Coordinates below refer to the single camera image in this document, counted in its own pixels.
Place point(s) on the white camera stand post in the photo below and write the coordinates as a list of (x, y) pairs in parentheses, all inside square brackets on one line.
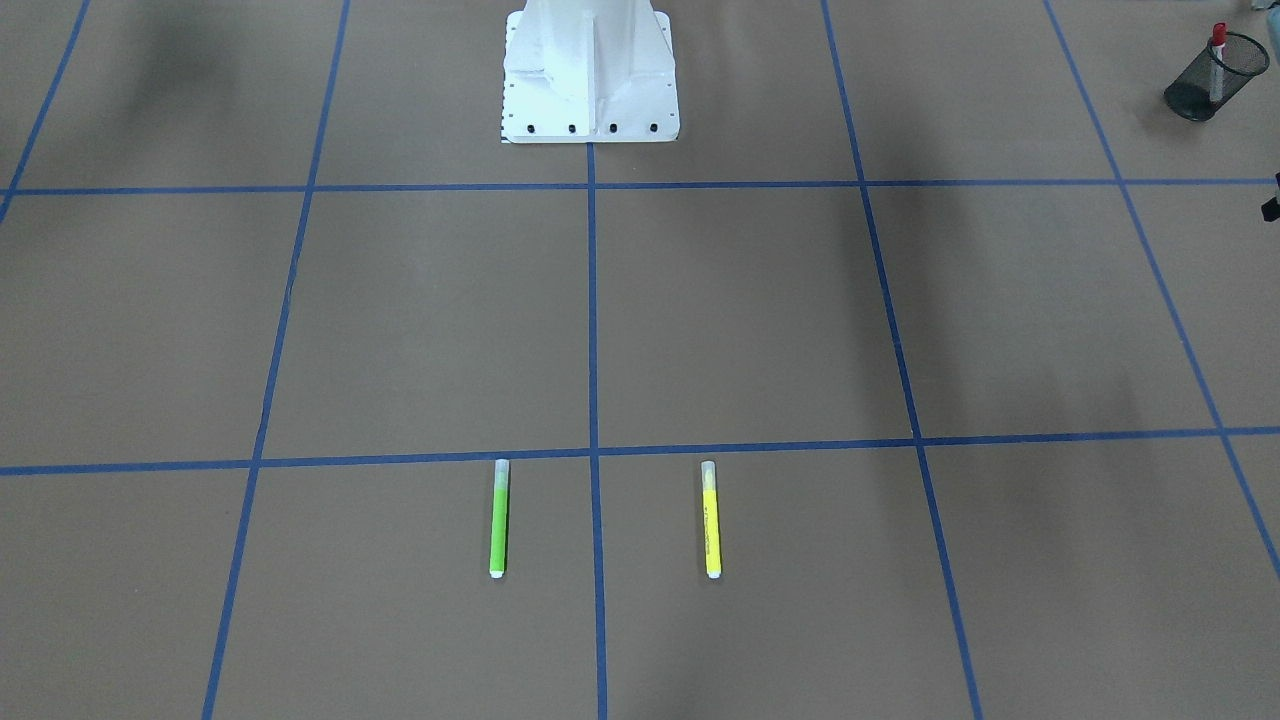
[(589, 72)]

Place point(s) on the yellow highlighter pen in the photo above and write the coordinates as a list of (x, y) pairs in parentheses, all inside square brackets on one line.
[(710, 527)]

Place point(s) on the red white whiteboard marker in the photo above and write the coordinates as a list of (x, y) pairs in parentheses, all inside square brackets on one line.
[(1218, 39)]

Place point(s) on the green highlighter pen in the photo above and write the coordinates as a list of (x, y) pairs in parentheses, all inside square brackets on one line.
[(499, 521)]

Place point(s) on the black mesh cup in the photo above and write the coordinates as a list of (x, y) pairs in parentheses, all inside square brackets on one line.
[(1188, 96)]

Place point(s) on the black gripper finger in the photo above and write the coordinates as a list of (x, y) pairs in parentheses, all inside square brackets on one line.
[(1270, 209)]

